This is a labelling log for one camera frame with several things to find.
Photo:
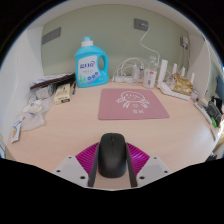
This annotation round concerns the small white device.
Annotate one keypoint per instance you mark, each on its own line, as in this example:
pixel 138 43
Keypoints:
pixel 202 111

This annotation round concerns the black device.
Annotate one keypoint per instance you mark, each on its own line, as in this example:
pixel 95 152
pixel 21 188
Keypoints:
pixel 214 111

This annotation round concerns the small beige box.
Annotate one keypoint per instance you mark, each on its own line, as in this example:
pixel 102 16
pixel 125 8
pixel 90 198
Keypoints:
pixel 62 94

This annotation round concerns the white canister with red label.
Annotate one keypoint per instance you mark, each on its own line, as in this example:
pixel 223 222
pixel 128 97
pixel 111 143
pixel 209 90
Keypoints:
pixel 149 79

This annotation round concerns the pink mouse pad with drawing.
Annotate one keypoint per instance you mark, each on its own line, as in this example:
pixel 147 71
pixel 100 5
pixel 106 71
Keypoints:
pixel 133 108

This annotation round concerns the blue detergent bottle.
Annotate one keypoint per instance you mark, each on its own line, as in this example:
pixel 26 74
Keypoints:
pixel 88 68

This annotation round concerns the black computer mouse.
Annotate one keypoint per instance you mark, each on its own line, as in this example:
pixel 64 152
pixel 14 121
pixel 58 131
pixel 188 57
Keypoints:
pixel 112 155

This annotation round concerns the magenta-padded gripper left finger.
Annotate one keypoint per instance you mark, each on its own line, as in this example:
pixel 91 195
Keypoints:
pixel 71 168

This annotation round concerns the small snack packet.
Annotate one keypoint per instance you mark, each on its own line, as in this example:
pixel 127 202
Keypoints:
pixel 16 130

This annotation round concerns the black pen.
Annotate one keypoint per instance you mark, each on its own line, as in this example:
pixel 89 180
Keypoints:
pixel 74 88

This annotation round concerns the grey blank wall plate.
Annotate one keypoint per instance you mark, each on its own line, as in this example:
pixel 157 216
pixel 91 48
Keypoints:
pixel 51 36

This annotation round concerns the white power strip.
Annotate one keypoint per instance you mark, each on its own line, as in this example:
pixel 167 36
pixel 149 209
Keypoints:
pixel 124 79

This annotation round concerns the grey wall socket plate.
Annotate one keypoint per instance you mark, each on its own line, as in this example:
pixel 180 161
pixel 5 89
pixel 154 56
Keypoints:
pixel 140 24

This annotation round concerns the white router with antennas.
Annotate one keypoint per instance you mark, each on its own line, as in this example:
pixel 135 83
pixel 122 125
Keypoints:
pixel 168 89

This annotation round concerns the clear plastic bags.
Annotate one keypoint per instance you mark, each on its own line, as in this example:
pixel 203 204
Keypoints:
pixel 38 113

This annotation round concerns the gold foil bag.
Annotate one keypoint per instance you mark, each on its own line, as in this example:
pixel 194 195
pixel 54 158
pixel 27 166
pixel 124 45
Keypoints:
pixel 182 84

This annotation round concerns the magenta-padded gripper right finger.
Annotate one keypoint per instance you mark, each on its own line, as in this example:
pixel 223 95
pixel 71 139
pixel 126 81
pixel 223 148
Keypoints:
pixel 151 168

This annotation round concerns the wall socket with plugs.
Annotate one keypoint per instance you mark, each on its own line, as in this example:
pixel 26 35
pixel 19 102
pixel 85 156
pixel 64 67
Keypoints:
pixel 184 42

